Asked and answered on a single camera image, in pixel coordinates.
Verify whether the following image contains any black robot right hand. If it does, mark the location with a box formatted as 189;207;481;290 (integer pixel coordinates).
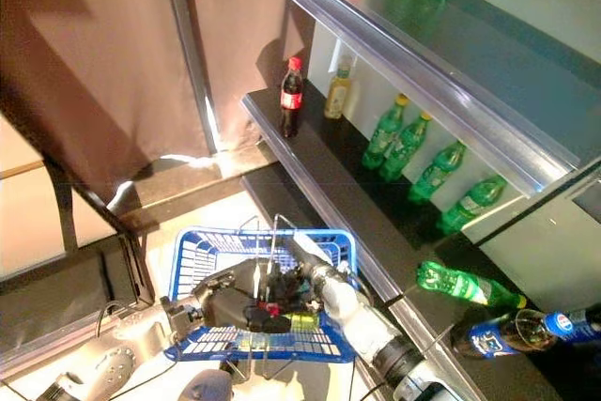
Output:
275;261;326;312

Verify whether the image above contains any silver robot left leg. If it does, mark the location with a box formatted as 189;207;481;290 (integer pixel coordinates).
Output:
177;369;235;401

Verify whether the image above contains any white flat tag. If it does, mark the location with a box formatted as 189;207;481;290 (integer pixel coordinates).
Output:
288;231;332;264

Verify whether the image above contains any small yellow tea bottle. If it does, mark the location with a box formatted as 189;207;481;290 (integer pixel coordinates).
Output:
323;55;356;120

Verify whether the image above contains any blue plastic shopping basket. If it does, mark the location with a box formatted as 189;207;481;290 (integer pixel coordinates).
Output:
163;212;361;381

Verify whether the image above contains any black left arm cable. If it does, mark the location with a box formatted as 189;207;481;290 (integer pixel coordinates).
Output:
95;300;137;339

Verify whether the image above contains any green Sprite bottle yellow cap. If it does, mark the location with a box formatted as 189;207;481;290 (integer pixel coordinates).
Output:
378;112;433;183
361;94;409;171
288;310;324;332
408;140;469;205
416;259;528;311
439;175;508;236

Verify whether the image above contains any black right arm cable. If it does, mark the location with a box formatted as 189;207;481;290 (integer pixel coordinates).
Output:
347;358;386;401

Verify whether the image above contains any black framed display cabinet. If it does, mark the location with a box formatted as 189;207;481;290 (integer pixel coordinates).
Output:
0;114;156;364

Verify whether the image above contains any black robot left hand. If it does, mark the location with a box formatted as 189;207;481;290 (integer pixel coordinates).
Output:
192;260;293;334

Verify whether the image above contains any Pepsi bottle blue cap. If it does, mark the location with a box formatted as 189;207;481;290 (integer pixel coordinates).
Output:
567;304;601;344
451;309;577;359

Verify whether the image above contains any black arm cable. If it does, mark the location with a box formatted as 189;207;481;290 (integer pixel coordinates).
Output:
347;358;386;401
95;300;137;339

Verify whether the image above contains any glossy dark floor plinth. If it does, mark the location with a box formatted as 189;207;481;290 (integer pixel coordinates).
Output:
105;142;278;233

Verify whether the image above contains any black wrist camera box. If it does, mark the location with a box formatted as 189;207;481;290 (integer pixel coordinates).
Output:
162;295;203;341

